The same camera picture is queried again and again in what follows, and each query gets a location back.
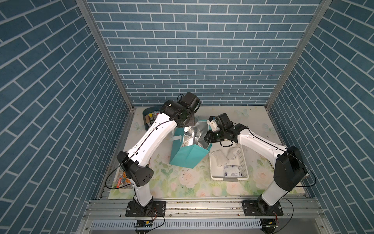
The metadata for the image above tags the plain white ice pack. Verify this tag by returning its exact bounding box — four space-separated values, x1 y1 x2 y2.
211 150 229 167
227 146 243 160

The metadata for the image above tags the teal insulated delivery bag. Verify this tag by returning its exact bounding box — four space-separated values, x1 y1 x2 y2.
169 120 212 169

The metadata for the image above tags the white printed ice pack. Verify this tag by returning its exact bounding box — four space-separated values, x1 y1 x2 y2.
224 165 243 178

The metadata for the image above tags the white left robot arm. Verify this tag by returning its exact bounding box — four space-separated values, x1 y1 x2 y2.
117 92 201 207

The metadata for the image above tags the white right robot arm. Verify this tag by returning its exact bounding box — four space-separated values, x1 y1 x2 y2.
204 113 307 210

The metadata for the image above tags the dark teal storage bin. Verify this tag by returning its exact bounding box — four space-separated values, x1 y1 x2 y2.
142 106 161 131

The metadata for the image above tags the white perforated plastic basket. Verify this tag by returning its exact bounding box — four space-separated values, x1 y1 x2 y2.
209 143 249 182

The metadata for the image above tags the floral table mat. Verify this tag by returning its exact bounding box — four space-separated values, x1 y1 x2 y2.
148 106 281 199

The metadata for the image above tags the colourful illustrated children's book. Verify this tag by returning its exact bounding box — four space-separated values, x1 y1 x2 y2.
114 167 131 188

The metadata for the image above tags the small green circuit board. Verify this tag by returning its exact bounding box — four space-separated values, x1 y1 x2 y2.
135 220 153 229

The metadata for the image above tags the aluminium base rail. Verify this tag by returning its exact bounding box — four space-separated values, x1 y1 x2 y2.
83 196 325 220

